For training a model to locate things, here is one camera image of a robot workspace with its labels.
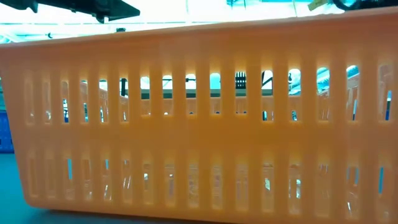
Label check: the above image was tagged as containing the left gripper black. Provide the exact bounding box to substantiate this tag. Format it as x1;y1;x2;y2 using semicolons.
0;0;141;24

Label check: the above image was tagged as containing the blue plastic basket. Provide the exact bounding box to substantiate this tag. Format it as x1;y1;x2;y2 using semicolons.
0;110;15;154

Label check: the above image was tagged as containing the yellow tape tag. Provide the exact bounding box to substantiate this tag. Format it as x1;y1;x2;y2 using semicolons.
307;0;329;11

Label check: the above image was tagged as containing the orange-red plastic basket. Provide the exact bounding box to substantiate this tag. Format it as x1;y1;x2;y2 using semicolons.
0;6;398;224

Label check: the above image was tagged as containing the black plastic basket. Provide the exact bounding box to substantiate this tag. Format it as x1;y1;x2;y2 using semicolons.
235;72;247;90

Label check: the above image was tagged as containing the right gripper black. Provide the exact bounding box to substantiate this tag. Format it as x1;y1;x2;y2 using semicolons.
332;0;398;11

